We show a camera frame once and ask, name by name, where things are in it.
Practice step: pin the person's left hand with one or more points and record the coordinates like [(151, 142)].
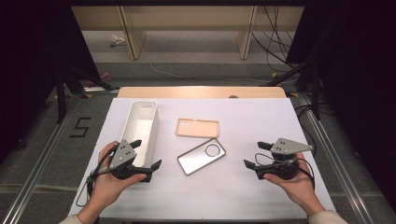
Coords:
[(109, 188)]

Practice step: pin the person's right hand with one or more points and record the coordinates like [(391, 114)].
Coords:
[(299, 189)]

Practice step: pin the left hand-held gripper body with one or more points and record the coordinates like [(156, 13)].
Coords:
[(123, 155)]

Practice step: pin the black metal stand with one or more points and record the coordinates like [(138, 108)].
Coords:
[(316, 93), (60, 99)]

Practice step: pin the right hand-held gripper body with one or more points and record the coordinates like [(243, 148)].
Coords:
[(285, 165)]

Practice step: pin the black curtain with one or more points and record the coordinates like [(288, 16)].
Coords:
[(358, 77), (31, 62)]

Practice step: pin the wooden shelf unit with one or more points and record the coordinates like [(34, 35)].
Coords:
[(186, 18)]

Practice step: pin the white storage box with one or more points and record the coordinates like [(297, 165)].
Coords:
[(140, 124)]

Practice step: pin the crumpled white paper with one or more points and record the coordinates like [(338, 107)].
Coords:
[(116, 39)]

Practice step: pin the pink object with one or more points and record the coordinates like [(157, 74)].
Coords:
[(106, 76)]

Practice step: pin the aluminium floor rail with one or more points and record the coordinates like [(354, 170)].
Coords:
[(346, 186), (28, 186)]

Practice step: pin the white table mat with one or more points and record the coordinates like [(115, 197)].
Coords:
[(233, 193)]

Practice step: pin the beige phone case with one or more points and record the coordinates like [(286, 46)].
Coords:
[(197, 128)]

